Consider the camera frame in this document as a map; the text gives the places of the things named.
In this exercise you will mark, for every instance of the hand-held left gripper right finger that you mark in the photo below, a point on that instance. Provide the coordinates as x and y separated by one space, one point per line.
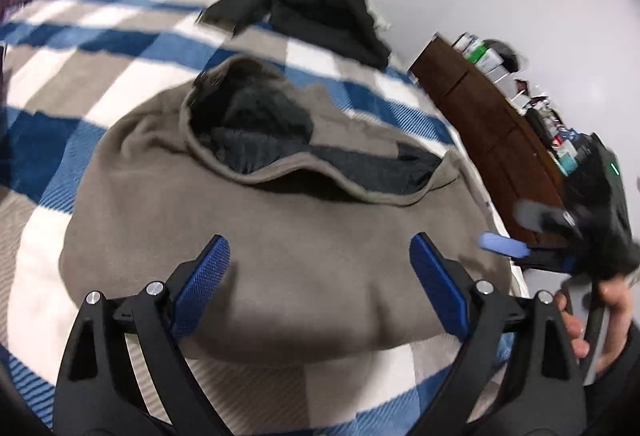
440 286

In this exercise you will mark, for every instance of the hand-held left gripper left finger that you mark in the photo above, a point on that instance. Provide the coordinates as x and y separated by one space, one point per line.
200 286

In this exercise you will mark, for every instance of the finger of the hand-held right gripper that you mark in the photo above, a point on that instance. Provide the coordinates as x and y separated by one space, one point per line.
500 245
542 217

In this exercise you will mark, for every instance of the brown zip jacket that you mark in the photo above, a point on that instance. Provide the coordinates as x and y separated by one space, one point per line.
280 246

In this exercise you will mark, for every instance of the person's right forearm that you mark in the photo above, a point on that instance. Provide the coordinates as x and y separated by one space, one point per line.
622 366

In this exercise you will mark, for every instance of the person's right hand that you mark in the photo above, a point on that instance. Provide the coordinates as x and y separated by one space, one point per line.
617 311

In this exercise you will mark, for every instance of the dark wooden dresser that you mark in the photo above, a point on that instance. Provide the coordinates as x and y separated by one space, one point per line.
480 116

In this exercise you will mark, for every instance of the black helmet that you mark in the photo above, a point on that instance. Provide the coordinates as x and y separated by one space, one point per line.
506 54

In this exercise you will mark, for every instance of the white bottles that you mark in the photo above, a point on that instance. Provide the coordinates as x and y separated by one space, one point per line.
465 44

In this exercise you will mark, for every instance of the blue checked bed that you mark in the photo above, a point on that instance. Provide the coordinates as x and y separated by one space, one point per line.
100 66

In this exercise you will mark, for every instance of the black hooded jacket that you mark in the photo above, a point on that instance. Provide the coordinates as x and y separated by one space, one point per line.
320 16

